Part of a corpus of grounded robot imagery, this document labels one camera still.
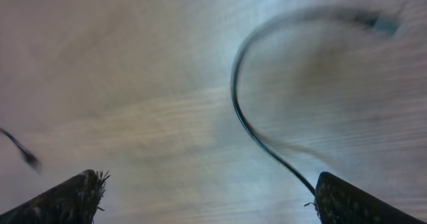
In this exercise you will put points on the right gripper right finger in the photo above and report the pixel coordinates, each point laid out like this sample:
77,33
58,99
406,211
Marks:
338,202

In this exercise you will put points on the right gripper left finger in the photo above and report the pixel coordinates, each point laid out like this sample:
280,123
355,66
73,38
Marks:
75,200

